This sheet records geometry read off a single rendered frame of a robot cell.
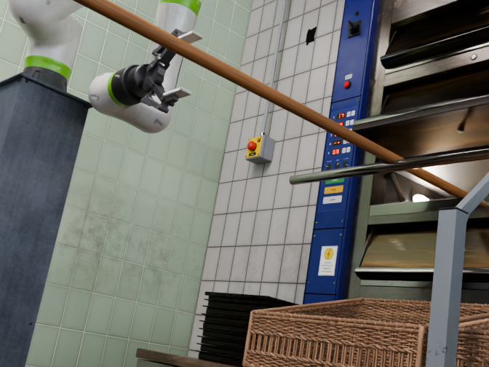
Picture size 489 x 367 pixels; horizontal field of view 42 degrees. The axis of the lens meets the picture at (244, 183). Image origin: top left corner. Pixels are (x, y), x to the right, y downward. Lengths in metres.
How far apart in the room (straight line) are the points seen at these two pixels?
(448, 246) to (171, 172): 1.70
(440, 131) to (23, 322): 1.34
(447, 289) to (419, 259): 0.79
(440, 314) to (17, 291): 1.00
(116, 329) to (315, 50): 1.41
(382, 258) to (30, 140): 1.16
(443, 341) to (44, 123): 1.10
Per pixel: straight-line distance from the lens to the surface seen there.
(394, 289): 2.11
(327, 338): 1.59
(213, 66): 1.36
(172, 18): 1.81
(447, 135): 2.11
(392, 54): 2.38
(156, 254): 2.72
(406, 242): 2.13
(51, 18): 1.75
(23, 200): 1.69
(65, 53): 1.85
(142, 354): 2.10
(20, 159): 1.69
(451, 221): 1.31
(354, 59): 2.52
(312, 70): 2.72
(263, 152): 2.66
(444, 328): 1.27
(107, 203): 2.61
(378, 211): 2.22
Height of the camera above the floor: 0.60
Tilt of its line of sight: 15 degrees up
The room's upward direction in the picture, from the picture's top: 10 degrees clockwise
